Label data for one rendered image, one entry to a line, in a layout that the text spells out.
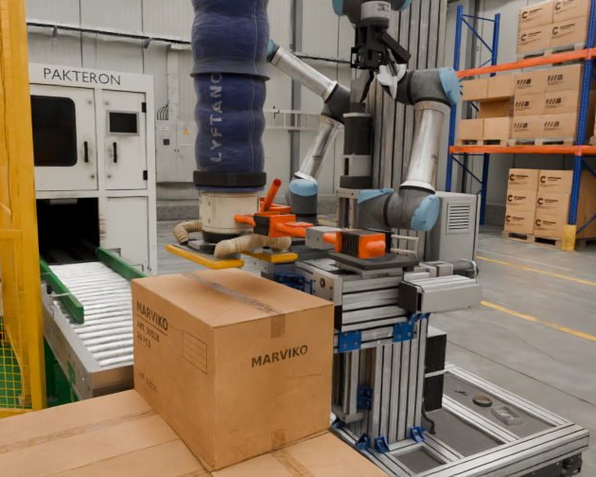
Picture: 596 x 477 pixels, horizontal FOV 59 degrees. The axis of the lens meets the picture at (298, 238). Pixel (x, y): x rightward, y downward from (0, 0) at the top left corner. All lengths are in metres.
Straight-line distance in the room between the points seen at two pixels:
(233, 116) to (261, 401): 0.80
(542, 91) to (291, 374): 8.50
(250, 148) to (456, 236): 0.97
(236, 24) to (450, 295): 1.07
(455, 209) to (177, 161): 9.07
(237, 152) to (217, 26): 0.35
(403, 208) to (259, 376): 0.68
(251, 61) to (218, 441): 1.04
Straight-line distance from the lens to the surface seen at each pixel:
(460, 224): 2.18
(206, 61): 1.60
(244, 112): 1.58
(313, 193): 2.17
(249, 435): 1.55
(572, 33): 9.54
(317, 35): 12.69
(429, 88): 1.81
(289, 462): 1.57
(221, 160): 1.56
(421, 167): 1.73
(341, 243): 1.20
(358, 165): 2.00
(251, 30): 1.60
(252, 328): 1.43
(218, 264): 1.49
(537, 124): 9.65
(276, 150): 11.96
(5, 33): 3.15
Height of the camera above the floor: 1.38
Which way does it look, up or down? 9 degrees down
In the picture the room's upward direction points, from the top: 1 degrees clockwise
